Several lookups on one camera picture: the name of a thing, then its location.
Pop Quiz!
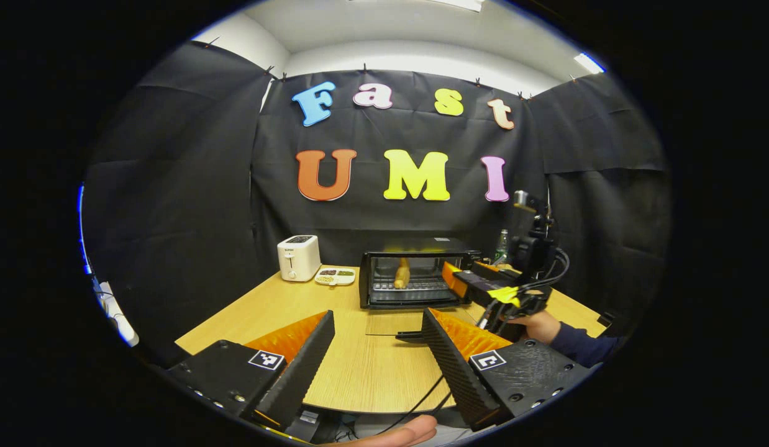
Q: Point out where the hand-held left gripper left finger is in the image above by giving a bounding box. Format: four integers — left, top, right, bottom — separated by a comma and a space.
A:
166, 310, 335, 432

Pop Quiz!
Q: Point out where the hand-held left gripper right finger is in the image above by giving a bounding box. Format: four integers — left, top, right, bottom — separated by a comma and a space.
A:
421, 307, 593, 431

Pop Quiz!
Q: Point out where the black electric oven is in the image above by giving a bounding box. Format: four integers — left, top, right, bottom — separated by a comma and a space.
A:
358, 238, 485, 344

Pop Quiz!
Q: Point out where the white divided snack tray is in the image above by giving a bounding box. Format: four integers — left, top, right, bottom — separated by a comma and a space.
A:
314, 266, 357, 287

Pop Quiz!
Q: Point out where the white toaster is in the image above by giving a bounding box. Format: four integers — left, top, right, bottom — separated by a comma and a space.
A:
277, 235, 322, 282

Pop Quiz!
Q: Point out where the small ceiling light panel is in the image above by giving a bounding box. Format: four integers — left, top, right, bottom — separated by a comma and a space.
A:
573, 52, 607, 76

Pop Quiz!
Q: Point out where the black backdrop cloth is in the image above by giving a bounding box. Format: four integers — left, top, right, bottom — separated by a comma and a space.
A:
80, 40, 674, 367

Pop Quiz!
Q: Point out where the large ceiling light panel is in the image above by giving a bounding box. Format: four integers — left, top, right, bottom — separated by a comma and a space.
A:
422, 0, 485, 13

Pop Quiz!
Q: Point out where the black cable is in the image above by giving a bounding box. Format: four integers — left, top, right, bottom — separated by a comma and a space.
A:
372, 374, 453, 435

